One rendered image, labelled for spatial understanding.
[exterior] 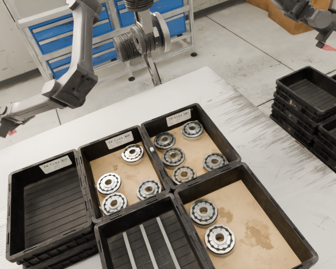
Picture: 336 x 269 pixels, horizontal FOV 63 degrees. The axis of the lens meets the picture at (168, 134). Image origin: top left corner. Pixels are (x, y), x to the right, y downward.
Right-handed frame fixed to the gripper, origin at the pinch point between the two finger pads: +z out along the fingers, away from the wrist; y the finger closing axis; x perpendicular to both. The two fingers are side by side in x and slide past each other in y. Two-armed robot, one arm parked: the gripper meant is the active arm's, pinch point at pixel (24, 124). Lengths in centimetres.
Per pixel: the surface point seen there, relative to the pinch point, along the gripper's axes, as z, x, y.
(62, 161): -5.3, -27.1, 2.2
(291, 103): 33, -88, 130
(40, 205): -6.9, -35.6, -16.0
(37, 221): -11.2, -40.7, -19.8
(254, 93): 114, -69, 165
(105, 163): -2.8, -40.3, 15.4
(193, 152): -11, -64, 47
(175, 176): -19, -66, 33
